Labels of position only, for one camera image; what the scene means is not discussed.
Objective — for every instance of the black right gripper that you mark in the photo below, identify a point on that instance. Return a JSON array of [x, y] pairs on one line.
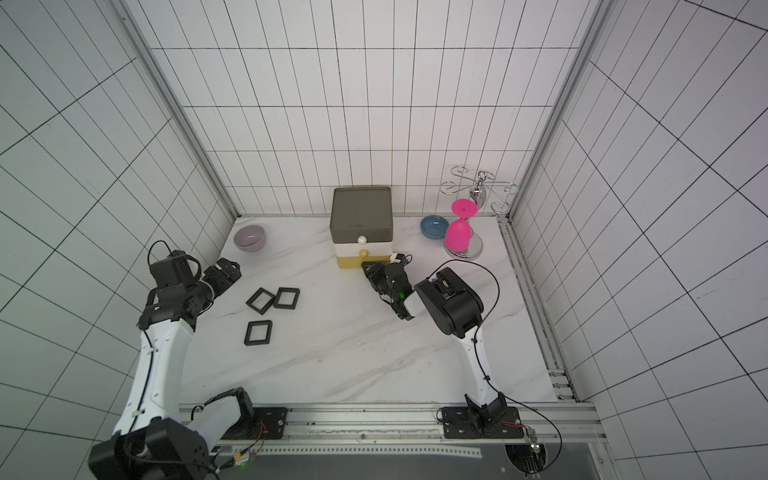
[[380, 276]]

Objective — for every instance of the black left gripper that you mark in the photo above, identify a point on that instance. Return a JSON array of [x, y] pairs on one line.
[[223, 281]]

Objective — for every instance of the black brooch box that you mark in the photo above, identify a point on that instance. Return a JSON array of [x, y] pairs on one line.
[[258, 333], [287, 298], [261, 301]]

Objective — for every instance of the olive three-drawer cabinet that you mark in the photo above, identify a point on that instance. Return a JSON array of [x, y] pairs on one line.
[[361, 225]]

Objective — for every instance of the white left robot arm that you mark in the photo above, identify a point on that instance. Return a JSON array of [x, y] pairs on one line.
[[150, 441]]

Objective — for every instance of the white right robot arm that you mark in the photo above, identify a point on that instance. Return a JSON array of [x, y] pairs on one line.
[[457, 311]]

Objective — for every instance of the purple ceramic bowl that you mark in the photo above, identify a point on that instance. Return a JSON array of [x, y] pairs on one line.
[[250, 238]]

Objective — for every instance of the blue ceramic bowl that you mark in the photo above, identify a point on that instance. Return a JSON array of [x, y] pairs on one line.
[[434, 227]]

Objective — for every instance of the pink plastic goblet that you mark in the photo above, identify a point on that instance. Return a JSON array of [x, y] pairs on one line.
[[459, 233]]

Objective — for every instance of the chrome glass rack stand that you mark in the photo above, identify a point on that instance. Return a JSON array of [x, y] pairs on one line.
[[483, 187]]

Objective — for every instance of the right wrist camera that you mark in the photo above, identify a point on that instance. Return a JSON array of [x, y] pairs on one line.
[[401, 258]]

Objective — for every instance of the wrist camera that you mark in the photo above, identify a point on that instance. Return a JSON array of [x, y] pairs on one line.
[[401, 258], [178, 268]]

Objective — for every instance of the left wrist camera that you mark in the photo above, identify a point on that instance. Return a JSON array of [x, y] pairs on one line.
[[178, 268]]

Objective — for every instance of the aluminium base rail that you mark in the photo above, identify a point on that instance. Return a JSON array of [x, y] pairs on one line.
[[411, 428]]

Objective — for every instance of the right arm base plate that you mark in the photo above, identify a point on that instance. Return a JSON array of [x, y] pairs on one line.
[[457, 425]]

